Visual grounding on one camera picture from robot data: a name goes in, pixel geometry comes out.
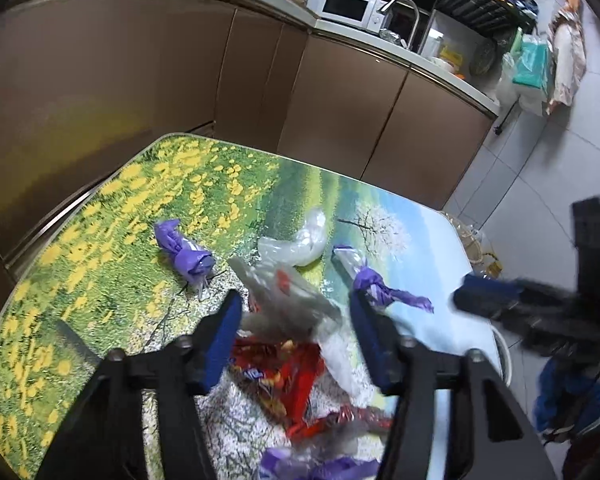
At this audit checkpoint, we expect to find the purple wrapper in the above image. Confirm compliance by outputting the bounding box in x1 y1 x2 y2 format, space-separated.
252 448 380 480
154 219 215 292
332 245 434 313

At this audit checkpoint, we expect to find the clear plastic bag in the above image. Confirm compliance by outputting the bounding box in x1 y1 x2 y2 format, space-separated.
258 207 327 266

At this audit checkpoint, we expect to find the purple wrapper front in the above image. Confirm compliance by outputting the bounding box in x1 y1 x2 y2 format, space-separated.
252 448 380 480

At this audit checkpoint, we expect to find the brown kitchen cabinet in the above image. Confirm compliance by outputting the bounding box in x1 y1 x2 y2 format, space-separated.
0 0 499 266

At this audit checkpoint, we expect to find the blue white gloved right hand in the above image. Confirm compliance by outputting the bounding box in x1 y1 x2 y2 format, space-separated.
533 358 600 443

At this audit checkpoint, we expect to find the red orange snack bag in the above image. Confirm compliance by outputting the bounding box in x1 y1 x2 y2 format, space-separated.
228 337 391 444

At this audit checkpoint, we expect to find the clear plastic wrapper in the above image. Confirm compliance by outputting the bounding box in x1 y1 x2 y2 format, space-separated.
228 257 342 342

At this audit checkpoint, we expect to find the landscape print table cover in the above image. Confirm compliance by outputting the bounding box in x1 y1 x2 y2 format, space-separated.
0 134 498 479

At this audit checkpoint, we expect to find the teal plastic bag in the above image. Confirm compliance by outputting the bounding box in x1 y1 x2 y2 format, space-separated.
513 34 552 100

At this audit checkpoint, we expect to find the hanging beige cloth bag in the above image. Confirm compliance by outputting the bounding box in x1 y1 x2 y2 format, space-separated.
547 0 586 115

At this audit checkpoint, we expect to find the white microwave oven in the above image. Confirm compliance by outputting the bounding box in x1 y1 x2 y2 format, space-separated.
308 0 387 36

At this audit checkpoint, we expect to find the chrome sink faucet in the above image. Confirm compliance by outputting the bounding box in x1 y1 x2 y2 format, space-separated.
377 0 420 50

